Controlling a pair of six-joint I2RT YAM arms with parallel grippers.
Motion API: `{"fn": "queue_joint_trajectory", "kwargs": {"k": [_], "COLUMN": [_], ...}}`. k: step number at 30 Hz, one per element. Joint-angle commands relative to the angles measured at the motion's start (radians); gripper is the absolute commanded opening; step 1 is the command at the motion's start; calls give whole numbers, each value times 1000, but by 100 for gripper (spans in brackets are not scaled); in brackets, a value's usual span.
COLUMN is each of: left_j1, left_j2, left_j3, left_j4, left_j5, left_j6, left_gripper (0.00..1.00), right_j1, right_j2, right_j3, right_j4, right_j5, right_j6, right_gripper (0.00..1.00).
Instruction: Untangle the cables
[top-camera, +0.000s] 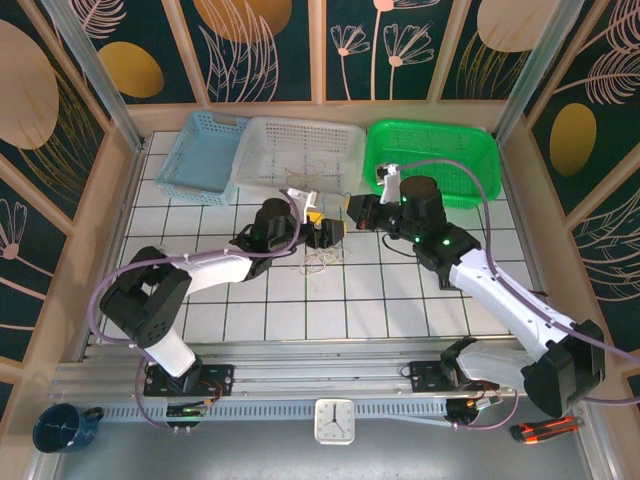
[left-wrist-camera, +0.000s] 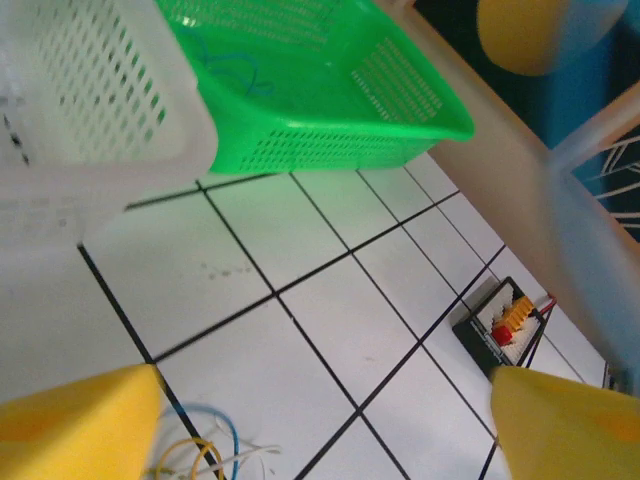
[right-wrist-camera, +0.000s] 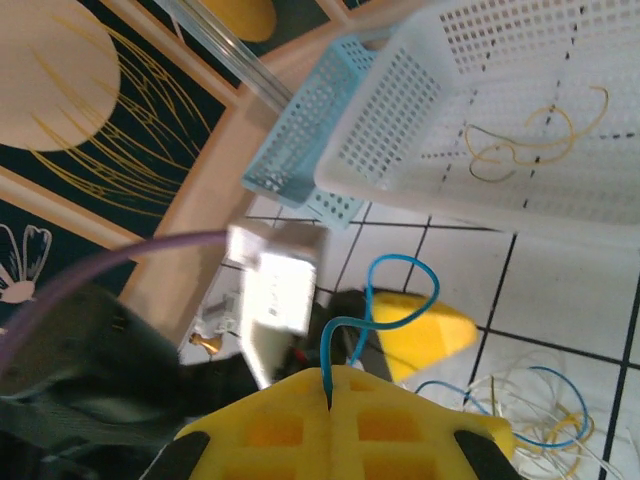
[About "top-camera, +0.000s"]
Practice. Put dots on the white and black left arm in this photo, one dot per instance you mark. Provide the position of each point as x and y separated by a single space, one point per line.
215 272

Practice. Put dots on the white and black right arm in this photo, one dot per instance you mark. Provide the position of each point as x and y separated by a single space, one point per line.
500 300

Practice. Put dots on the green plastic basket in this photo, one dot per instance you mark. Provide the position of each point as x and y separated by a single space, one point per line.
440 145

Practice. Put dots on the white plastic basket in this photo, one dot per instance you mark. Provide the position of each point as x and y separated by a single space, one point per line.
300 145

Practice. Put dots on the light blue plastic basket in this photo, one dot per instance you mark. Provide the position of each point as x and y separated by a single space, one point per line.
200 160

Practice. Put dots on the white square clock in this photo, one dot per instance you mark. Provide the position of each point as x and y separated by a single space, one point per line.
334 421

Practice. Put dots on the orange and black utility knife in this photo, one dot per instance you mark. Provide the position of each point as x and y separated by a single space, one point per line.
545 431

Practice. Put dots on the dark blue mug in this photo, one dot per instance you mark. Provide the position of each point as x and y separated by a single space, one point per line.
57 430

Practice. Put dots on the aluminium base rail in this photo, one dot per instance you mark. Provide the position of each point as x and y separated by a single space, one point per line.
300 380

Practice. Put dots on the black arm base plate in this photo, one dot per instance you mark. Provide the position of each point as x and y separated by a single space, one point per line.
425 376
220 377

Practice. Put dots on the aluminium side rail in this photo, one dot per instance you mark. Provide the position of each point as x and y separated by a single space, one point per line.
111 255

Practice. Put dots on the aluminium frame post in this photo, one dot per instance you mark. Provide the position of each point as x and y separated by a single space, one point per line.
537 70
95 75

